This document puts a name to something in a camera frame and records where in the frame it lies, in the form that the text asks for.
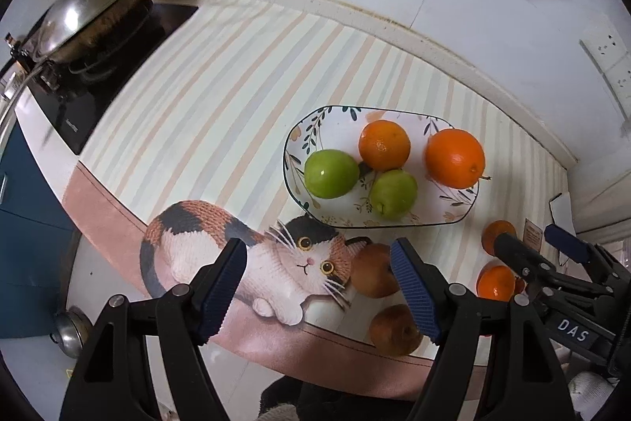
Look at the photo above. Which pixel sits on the oval floral ceramic plate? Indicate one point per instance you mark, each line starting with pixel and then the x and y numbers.
pixel 340 132

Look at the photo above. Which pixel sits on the small steel pot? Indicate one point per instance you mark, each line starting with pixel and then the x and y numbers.
pixel 69 332

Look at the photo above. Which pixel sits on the blue cabinet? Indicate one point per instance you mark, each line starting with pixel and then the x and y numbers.
pixel 29 223

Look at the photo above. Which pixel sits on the round green apple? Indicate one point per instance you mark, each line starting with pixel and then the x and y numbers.
pixel 331 174

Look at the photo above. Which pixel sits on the brown kiwi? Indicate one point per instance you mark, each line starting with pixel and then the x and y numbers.
pixel 392 332
pixel 373 270

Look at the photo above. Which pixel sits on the white wall socket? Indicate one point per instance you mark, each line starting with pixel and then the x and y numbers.
pixel 609 48

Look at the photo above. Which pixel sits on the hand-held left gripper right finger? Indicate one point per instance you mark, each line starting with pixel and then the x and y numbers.
pixel 415 300

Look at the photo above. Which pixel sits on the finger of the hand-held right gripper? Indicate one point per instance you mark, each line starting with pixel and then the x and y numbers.
pixel 567 242
pixel 522 256

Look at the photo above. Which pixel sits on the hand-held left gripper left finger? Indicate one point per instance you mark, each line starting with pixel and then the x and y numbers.
pixel 223 295

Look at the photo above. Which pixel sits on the black gas stove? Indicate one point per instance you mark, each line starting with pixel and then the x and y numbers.
pixel 74 115

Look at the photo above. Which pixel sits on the small brown card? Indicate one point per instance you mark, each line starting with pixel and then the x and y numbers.
pixel 533 232

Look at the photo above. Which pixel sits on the large orange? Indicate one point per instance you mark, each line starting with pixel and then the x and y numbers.
pixel 455 158

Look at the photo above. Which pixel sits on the striped cat print mat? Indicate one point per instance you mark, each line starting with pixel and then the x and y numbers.
pixel 222 80

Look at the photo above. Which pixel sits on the small orange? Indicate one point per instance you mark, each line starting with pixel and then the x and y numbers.
pixel 384 146

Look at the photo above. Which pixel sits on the steel wok with lid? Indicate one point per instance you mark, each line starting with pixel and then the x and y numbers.
pixel 93 6

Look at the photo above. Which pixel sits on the small green apple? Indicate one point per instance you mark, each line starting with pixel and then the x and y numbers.
pixel 393 195

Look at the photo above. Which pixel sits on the white paper sheet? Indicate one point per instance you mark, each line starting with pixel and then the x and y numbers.
pixel 563 211

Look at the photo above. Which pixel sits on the small tangerine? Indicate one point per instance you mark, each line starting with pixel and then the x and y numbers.
pixel 493 231
pixel 495 284

